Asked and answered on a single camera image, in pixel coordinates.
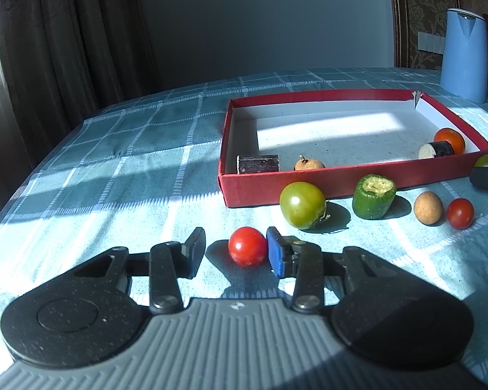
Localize small green tomato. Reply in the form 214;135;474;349
474;154;488;168

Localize red cherry tomato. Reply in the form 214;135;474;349
228;226;268;268
446;198;474;230

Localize round brown longan fruit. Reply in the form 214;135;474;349
413;191;443;226

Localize green cucumber piece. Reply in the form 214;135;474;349
352;174;397;220

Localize large green tomato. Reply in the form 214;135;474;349
278;181;327;230

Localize orange tangerine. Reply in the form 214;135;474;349
434;128;466;155

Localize blue electric kettle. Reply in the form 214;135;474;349
440;8;488;103

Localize dark sugarcane piece left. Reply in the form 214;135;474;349
236;155;279;174

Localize red cardboard box tray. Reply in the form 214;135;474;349
218;89;488;208

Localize dark patterned curtain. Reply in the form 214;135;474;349
0;0;161;211

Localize white wall switch panel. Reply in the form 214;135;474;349
417;32;445;55

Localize dark wooden wall frame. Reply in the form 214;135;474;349
392;0;409;68

